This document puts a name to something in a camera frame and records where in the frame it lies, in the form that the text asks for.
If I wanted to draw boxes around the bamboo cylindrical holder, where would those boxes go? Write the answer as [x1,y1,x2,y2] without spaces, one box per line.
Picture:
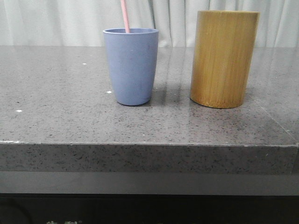
[190,10,259,109]

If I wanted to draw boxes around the blue plastic cup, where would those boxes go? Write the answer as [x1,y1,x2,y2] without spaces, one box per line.
[103,28,159,106]

